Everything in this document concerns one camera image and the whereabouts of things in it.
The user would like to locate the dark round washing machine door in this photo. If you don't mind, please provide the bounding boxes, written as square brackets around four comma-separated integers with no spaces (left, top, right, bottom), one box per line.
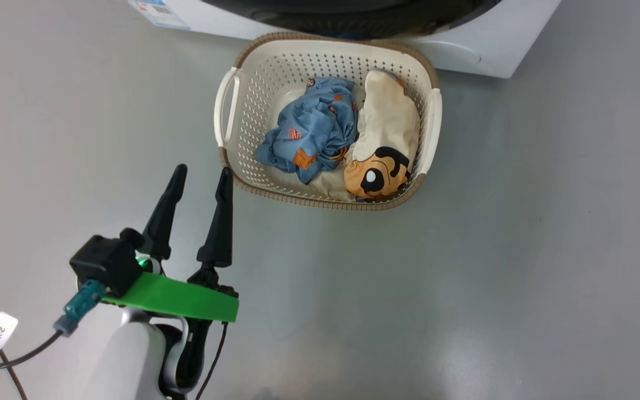
[200,0,502,41]

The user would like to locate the blue white energy label sticker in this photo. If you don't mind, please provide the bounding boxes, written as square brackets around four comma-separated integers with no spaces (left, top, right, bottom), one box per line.
[129,0,192,31]

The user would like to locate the black left camera cable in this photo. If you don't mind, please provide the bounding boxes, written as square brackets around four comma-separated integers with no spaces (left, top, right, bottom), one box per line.
[0,322,66,400]

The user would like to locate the cream perforated laundry basket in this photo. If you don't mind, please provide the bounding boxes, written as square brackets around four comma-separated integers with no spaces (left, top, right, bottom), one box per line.
[213,31,443,212]

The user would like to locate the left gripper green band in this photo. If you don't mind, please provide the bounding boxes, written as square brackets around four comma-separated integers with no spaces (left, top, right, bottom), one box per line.
[103,164,239,397]

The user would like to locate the blue patterned garment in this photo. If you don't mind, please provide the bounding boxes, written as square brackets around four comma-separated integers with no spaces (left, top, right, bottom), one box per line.
[253,76,361,186]

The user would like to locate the cream garment with cartoon face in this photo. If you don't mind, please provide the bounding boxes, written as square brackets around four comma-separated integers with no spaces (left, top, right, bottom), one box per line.
[306,69,422,202]

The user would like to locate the teal left camera cable connector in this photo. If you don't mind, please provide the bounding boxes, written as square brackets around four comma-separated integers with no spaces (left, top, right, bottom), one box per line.
[53,279,107,337]

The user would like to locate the thin black left gripper cable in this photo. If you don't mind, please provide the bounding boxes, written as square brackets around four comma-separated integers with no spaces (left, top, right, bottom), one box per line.
[194,321,229,400]

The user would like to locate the white washing machine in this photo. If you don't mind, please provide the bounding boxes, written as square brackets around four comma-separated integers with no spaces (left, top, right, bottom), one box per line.
[128,0,563,79]

